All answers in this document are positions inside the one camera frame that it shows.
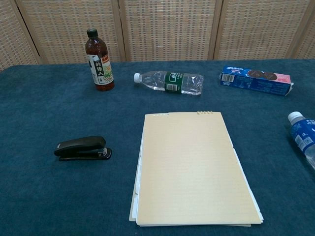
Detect woven folding screen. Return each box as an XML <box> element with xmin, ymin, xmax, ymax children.
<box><xmin>0</xmin><ymin>0</ymin><xmax>315</xmax><ymax>72</ymax></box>

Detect blue cookie box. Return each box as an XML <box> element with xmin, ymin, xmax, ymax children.
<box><xmin>218</xmin><ymin>65</ymin><xmax>294</xmax><ymax>97</ymax></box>

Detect black stapler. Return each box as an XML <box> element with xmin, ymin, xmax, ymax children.
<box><xmin>53</xmin><ymin>136</ymin><xmax>112</xmax><ymax>161</ymax></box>

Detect brown tea bottle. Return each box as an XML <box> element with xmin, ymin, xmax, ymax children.
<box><xmin>85</xmin><ymin>28</ymin><xmax>115</xmax><ymax>92</ymax></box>

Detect beige spiral notebook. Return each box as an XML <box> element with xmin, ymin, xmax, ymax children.
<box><xmin>128</xmin><ymin>110</ymin><xmax>264</xmax><ymax>227</ymax></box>

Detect clear green-label water bottle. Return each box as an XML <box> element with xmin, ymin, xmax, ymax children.
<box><xmin>133</xmin><ymin>70</ymin><xmax>204</xmax><ymax>96</ymax></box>

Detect blue-label water bottle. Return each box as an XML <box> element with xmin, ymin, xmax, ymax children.
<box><xmin>287</xmin><ymin>111</ymin><xmax>315</xmax><ymax>171</ymax></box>

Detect blue table cloth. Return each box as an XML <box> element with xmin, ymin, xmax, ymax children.
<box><xmin>0</xmin><ymin>58</ymin><xmax>315</xmax><ymax>236</ymax></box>

